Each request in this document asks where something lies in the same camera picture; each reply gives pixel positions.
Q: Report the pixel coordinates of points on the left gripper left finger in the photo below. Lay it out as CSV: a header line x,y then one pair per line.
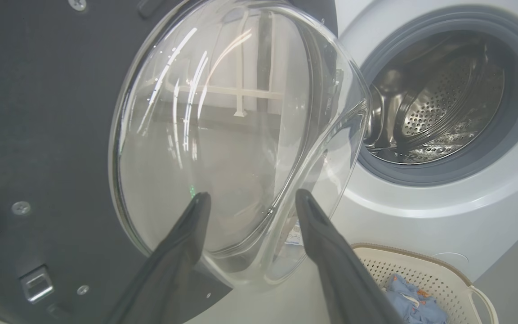
x,y
169,270

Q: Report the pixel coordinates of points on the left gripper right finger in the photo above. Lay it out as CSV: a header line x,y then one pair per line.
x,y
340,270

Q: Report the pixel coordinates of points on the blue bear print garment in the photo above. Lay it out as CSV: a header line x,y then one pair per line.
x,y
414,301

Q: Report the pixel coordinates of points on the black round glass washer door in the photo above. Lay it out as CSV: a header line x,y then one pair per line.
x,y
38,135

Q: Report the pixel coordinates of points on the white front-load washing machine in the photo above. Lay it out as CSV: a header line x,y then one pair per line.
x,y
421,225

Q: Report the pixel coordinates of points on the stainless steel washing machine drum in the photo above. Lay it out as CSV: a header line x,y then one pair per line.
x,y
443,99

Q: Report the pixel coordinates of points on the cream perforated laundry basket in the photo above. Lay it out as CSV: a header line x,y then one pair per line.
x,y
439,274

